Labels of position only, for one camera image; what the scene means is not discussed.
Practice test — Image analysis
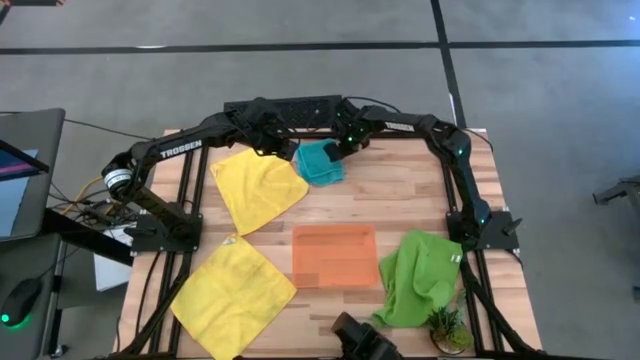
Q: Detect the black desk crossbar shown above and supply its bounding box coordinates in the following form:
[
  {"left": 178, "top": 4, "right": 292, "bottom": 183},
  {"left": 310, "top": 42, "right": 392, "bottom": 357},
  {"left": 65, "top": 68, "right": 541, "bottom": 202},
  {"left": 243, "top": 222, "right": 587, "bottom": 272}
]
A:
[{"left": 41, "top": 207, "right": 134, "bottom": 267}]

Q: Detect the black aluminium table frame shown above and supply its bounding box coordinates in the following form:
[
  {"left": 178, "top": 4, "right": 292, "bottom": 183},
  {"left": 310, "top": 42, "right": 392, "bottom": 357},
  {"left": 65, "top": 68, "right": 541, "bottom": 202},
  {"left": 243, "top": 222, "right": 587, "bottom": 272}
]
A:
[{"left": 119, "top": 129, "right": 545, "bottom": 360}]

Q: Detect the teal microfiber towel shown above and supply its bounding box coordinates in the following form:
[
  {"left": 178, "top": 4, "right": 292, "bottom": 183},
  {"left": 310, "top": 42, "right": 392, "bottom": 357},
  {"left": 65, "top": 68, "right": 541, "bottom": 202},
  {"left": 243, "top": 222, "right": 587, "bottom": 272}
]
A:
[{"left": 292, "top": 138, "right": 348, "bottom": 189}]

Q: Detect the white paper sheet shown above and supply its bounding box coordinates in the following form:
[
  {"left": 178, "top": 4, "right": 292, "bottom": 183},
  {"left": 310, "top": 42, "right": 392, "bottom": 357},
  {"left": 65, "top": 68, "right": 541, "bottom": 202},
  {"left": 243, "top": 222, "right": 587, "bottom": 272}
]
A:
[{"left": 93, "top": 225, "right": 133, "bottom": 293}]

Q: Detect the black computer mouse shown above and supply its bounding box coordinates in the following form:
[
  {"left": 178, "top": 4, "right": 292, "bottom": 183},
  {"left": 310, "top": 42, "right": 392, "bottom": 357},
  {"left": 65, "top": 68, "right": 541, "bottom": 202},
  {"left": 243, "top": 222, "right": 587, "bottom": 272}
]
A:
[{"left": 0, "top": 277, "right": 44, "bottom": 328}]

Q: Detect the orange translucent plastic bin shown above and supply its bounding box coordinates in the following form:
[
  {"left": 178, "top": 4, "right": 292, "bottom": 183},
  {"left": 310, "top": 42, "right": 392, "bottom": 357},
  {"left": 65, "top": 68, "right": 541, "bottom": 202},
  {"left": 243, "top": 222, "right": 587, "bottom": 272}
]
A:
[{"left": 291, "top": 223, "right": 381, "bottom": 290}]

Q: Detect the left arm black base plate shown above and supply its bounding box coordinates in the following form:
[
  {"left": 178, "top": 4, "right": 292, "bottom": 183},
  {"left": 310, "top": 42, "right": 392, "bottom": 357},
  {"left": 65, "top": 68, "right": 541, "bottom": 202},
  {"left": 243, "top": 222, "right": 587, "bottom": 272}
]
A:
[{"left": 123, "top": 212, "right": 204, "bottom": 254}]

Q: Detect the thin black floor cable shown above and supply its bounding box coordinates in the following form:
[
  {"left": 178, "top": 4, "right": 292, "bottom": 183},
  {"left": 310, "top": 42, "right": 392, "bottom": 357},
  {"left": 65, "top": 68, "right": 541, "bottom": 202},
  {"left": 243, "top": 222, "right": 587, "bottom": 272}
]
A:
[{"left": 63, "top": 118, "right": 162, "bottom": 144}]

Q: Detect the black perforated floor grate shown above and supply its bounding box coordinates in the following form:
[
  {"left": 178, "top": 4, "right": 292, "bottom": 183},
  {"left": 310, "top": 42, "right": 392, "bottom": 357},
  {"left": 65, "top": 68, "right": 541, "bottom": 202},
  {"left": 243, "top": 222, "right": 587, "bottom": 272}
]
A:
[{"left": 222, "top": 94, "right": 347, "bottom": 130}]

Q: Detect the yellow cable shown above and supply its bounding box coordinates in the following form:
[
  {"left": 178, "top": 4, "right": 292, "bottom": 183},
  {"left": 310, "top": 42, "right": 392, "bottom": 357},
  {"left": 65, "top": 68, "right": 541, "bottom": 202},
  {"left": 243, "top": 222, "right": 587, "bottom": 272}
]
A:
[{"left": 59, "top": 174, "right": 110, "bottom": 217}]

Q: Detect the black handheld camera rig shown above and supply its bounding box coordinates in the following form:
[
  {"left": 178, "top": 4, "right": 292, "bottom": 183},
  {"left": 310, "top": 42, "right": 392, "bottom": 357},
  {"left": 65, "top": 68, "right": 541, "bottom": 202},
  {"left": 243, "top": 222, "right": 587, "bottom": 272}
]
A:
[{"left": 330, "top": 310, "right": 404, "bottom": 360}]

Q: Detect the small potted green plant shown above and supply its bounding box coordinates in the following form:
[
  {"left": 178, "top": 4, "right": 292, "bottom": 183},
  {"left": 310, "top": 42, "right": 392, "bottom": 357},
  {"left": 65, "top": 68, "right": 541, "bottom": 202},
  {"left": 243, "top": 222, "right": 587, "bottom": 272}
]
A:
[{"left": 426, "top": 292, "right": 475, "bottom": 357}]

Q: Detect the black cable bundle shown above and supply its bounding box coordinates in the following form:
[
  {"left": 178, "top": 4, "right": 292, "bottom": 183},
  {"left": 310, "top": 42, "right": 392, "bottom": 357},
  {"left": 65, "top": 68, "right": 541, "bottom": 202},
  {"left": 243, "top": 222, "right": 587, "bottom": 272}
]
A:
[{"left": 48, "top": 179, "right": 151, "bottom": 229}]

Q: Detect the grey chair base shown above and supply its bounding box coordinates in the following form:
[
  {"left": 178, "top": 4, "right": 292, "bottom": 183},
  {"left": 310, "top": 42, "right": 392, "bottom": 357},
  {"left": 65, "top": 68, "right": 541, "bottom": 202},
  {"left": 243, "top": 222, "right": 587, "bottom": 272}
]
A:
[{"left": 592, "top": 172, "right": 640, "bottom": 221}]

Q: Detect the yellow microfiber towel white tag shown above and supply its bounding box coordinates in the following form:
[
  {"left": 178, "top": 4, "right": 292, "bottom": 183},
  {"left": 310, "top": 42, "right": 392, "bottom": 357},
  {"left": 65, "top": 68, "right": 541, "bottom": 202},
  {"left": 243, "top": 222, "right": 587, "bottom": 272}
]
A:
[{"left": 169, "top": 233, "right": 299, "bottom": 360}]

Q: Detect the green microfiber towel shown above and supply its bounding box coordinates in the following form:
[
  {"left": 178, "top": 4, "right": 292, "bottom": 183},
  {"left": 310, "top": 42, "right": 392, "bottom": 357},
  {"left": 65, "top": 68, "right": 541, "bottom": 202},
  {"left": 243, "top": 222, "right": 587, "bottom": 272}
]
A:
[{"left": 371, "top": 229, "right": 465, "bottom": 329}]

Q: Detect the dark monitor blue screen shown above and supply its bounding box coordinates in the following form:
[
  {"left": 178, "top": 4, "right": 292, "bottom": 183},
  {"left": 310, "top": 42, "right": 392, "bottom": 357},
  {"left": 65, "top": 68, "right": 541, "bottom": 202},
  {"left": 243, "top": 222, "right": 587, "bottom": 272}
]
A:
[{"left": 0, "top": 139, "right": 50, "bottom": 243}]

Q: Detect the grey desk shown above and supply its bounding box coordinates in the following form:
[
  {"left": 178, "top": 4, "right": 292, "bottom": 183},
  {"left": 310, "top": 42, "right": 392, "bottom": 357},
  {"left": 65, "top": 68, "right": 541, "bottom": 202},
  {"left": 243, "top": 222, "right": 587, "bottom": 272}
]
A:
[{"left": 0, "top": 107, "right": 67, "bottom": 360}]

